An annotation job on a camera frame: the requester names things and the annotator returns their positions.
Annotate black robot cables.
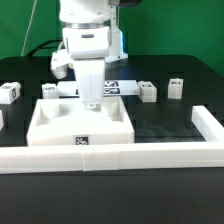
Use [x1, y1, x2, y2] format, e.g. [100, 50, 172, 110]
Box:
[25, 38, 64, 58]

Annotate white square tabletop part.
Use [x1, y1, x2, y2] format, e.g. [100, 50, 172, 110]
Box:
[26, 96, 135, 146]

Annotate white part at left edge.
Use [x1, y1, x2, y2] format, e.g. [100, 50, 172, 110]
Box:
[0, 110, 4, 131]

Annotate white cable on backdrop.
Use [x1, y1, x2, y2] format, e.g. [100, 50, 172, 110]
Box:
[20, 0, 38, 57]

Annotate white L-shaped obstacle fence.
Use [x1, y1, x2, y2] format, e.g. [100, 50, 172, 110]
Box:
[0, 106, 224, 174]

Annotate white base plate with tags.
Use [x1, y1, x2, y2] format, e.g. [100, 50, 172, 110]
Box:
[57, 80, 138, 97]

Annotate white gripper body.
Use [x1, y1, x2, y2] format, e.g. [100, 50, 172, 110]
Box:
[73, 59, 105, 110]

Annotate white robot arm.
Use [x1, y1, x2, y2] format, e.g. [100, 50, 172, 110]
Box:
[51, 0, 142, 110]

